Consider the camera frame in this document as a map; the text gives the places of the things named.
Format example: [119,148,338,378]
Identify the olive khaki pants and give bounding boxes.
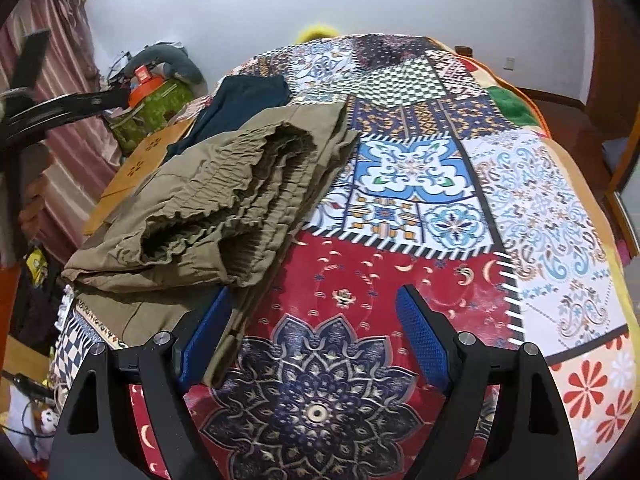
[63,102,358,386]

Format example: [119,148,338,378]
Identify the red striped curtain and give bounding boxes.
[0,0,124,266]

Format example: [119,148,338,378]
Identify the green patterned storage bin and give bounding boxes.
[106,79,194,156]

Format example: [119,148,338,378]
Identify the orange box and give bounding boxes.
[128,65,165,107]

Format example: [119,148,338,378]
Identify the bamboo folding lap table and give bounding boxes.
[84,118,194,236]

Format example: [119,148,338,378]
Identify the grey plush neck pillow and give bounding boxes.
[122,42,204,86]

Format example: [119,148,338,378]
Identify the dark navy folded garment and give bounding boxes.
[164,75,291,162]

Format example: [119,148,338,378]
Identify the colourful patchwork bedspread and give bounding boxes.
[49,32,640,480]

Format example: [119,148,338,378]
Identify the brown wooden door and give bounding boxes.
[587,0,639,256]

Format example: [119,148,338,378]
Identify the yellow foam bed rail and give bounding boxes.
[296,24,340,44]

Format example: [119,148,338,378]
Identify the white wall socket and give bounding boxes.
[503,58,515,72]

